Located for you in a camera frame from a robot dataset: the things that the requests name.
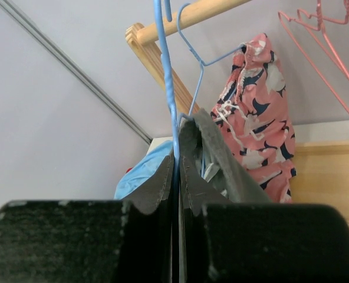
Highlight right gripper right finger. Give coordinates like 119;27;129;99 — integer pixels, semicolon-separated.
180;157;349;282

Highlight pink shark-print shorts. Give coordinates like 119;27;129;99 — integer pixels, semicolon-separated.
210;33;297;203

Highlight light blue shorts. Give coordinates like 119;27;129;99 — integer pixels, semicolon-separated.
114;138;173;200

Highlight wooden clothes rack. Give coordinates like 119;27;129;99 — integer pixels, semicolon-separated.
124;0;349;231

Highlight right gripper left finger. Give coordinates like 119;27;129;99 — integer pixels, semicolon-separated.
0;155;174;282

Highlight blue wire hanger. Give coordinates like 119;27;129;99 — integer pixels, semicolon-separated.
176;2;248;177
153;0;180;206

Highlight grey shorts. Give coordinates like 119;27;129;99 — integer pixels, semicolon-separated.
179;109;272;203

